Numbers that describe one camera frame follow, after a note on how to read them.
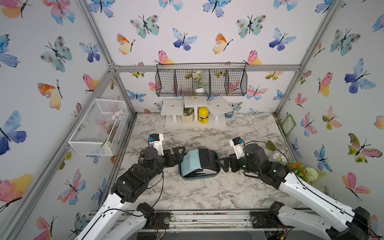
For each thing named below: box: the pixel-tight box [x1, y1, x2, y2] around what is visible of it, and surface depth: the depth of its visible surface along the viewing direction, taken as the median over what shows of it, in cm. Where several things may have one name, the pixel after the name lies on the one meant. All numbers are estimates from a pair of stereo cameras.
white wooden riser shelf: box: [160, 96, 234, 129], surface depth 112 cm
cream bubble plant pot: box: [181, 114, 195, 124], surface depth 111 cm
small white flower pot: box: [192, 70, 208, 93], surface depth 95 cm
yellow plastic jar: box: [198, 107, 209, 124], surface depth 109 cm
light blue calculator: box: [180, 149, 202, 177], surface depth 84 cm
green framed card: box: [280, 114, 297, 136], surface depth 112 cm
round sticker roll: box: [273, 153, 287, 165], surface depth 88 cm
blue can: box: [224, 111, 233, 119], surface depth 117 cm
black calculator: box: [198, 148, 219, 172], surface depth 83 cm
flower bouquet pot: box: [285, 161, 319, 183], surface depth 74 cm
